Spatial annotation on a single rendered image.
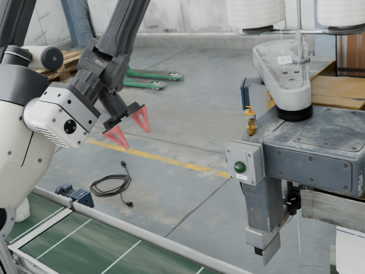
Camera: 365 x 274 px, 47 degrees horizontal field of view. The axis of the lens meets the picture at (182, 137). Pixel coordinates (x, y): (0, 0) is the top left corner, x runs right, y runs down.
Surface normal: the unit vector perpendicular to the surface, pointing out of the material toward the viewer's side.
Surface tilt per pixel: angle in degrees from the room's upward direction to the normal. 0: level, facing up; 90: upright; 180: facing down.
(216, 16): 90
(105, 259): 0
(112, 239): 0
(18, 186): 115
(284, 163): 90
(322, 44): 90
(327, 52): 90
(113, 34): 79
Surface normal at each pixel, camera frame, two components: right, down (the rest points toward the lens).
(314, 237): -0.16, -0.89
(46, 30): 0.76, 0.16
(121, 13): -0.19, 0.26
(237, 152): -0.62, 0.43
